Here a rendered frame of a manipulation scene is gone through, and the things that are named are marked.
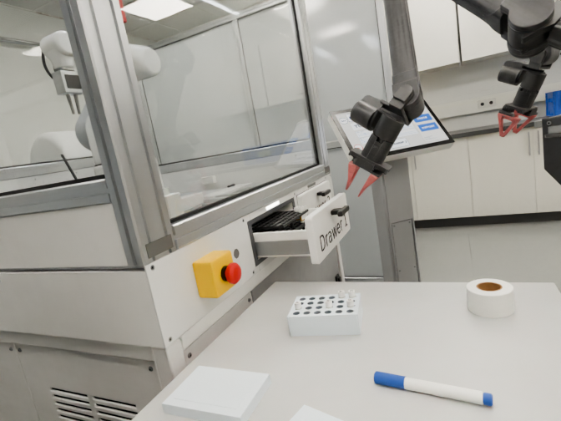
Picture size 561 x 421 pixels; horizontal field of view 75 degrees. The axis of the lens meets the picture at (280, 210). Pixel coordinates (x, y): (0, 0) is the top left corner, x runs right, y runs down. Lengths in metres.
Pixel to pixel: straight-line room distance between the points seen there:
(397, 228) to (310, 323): 1.30
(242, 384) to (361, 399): 0.16
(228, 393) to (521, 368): 0.39
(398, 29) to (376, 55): 1.56
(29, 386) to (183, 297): 0.51
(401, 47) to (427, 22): 3.25
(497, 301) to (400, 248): 1.27
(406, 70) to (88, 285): 0.80
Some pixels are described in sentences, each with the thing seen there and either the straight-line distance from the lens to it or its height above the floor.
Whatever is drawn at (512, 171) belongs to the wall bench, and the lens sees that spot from 3.90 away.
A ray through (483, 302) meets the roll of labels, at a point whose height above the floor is 0.79.
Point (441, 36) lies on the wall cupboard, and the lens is 4.21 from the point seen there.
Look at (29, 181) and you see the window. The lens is 0.83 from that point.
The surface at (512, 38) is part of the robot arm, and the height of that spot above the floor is 1.22.
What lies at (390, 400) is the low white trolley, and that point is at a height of 0.76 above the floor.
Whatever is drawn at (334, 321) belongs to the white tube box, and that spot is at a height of 0.79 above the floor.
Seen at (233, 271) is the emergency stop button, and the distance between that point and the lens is 0.69.
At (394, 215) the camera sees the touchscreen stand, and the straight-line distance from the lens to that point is 1.89.
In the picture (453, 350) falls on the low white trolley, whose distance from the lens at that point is 0.63.
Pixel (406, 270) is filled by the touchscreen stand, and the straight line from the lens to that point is 1.99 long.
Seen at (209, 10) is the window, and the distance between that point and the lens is 0.96.
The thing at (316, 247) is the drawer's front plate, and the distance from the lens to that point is 0.83.
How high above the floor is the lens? 1.10
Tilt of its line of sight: 10 degrees down
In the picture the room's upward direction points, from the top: 10 degrees counter-clockwise
